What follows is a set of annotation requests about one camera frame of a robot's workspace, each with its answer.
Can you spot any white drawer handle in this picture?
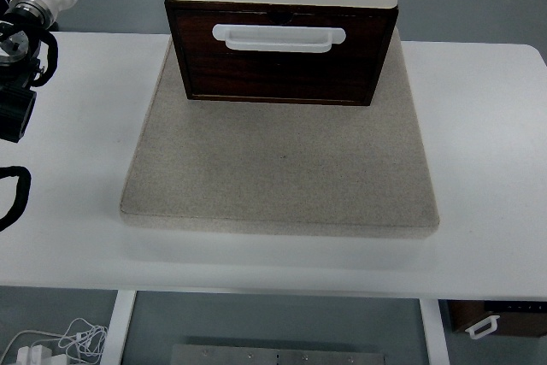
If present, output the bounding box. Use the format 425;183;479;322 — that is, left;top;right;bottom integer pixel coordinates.
212;24;346;54

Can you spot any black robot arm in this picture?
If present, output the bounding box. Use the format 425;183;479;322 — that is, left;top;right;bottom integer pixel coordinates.
1;0;77;143

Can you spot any dark wooden drawer cabinet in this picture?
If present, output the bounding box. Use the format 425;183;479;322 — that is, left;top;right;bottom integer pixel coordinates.
164;0;400;108

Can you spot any spare dark wooden drawer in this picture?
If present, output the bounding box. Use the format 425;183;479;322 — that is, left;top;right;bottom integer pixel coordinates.
447;300;546;339

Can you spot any grey fabric mat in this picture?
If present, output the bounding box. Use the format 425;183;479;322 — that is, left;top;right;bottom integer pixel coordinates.
120;35;440;238

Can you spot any white power adapter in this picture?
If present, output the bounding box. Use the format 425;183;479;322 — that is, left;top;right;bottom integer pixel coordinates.
15;344;70;365

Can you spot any left white table leg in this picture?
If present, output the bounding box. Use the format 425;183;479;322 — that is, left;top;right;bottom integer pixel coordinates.
100;290;137;365

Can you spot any white table leg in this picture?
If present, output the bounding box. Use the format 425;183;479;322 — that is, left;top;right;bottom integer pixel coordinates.
100;290;137;365
419;298;450;365

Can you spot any right white table leg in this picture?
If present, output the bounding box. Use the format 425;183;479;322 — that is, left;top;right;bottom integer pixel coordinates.
419;298;450;365

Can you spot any black sleeved cable loop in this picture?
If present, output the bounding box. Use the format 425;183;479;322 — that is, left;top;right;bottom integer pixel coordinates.
0;165;32;233

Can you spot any white cable bundle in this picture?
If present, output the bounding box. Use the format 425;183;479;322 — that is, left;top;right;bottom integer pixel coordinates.
0;318;109;364

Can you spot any grey metal base plate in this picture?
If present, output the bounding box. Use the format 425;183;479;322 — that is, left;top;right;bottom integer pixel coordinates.
170;344;385;365

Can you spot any spare white handle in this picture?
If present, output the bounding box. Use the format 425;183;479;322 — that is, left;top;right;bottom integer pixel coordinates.
465;315;500;340

